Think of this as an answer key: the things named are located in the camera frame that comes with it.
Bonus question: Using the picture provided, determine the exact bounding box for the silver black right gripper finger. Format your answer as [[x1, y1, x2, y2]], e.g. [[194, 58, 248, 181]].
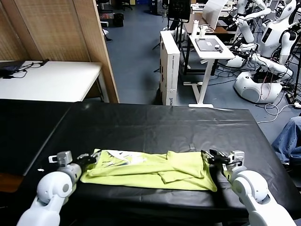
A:
[[201, 150, 214, 163], [209, 149, 227, 158]]

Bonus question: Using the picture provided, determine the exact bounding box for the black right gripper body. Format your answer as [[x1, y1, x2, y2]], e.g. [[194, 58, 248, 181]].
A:
[[208, 155, 230, 165]]

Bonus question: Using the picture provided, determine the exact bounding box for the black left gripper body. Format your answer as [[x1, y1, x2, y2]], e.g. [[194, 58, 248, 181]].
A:
[[77, 157, 95, 169]]

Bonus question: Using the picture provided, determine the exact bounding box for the yellow-green T-shirt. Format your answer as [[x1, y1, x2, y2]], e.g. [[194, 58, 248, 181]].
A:
[[80, 148, 217, 192]]

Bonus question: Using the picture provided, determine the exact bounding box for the small white robot base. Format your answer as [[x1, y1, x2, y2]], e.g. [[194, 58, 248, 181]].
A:
[[225, 55, 247, 69]]

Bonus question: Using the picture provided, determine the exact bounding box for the large white rounded robot base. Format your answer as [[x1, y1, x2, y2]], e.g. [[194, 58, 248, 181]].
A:
[[234, 70, 283, 104]]

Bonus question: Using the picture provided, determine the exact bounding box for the black plastic table cover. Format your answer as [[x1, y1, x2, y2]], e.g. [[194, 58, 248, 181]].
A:
[[18, 102, 301, 224]]

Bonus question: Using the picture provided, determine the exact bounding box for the black side table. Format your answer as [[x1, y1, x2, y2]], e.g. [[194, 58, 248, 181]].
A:
[[0, 98, 73, 177]]

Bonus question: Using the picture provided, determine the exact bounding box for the blue jeans leg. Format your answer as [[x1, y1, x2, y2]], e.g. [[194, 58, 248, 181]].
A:
[[271, 117, 301, 163]]

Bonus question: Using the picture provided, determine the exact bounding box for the white folding table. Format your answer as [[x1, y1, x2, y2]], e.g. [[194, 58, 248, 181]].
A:
[[0, 60, 110, 104]]

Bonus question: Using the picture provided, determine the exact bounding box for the tall white cardboard box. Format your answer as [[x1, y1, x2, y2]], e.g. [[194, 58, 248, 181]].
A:
[[159, 31, 181, 106]]

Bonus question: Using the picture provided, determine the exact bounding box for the small white standing desk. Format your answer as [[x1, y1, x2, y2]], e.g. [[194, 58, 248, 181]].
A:
[[183, 35, 236, 108]]

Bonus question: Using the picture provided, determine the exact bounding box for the grey closed laptop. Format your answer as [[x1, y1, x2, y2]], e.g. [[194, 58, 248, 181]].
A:
[[194, 38, 223, 52]]

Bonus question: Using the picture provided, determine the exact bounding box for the brown wooden desk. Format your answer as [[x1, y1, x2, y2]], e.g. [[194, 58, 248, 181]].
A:
[[183, 11, 238, 36]]

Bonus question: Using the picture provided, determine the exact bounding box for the white water bottle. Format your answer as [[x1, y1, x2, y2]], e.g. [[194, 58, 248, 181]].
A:
[[191, 20, 199, 38]]

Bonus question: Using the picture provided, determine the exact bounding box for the white humanoid robot upper body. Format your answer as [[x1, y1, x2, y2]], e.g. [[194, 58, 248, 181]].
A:
[[249, 0, 298, 80]]

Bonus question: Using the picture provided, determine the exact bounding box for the wooden partition screen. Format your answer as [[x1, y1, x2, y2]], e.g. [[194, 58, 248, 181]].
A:
[[0, 0, 120, 104]]

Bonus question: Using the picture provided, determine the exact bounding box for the black trash bin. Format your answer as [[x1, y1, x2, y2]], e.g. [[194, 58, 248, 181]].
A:
[[113, 13, 125, 28]]

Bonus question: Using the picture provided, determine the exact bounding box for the white curved sheet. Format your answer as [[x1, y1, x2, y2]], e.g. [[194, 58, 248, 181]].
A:
[[202, 0, 228, 30]]

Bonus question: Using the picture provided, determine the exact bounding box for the black monitor on stand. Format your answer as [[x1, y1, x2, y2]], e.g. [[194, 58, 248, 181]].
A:
[[152, 0, 191, 73]]

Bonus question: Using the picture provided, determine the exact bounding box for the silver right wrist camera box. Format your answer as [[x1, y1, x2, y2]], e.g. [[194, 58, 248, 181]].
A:
[[227, 150, 245, 171]]

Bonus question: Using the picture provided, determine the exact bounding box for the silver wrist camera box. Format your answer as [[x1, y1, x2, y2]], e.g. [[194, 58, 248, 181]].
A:
[[227, 150, 245, 171], [48, 151, 72, 167]]

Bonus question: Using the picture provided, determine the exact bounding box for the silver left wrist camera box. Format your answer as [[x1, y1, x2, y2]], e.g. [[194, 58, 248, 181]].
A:
[[48, 151, 72, 167]]

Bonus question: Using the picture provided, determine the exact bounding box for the white floor cable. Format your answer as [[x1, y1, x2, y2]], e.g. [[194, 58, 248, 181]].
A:
[[256, 102, 301, 124]]

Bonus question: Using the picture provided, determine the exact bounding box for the black floor cable tangle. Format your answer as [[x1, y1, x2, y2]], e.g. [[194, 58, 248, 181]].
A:
[[210, 63, 239, 86]]

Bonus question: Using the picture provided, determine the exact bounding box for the black cable with adapter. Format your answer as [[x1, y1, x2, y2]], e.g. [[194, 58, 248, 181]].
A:
[[2, 59, 50, 80]]

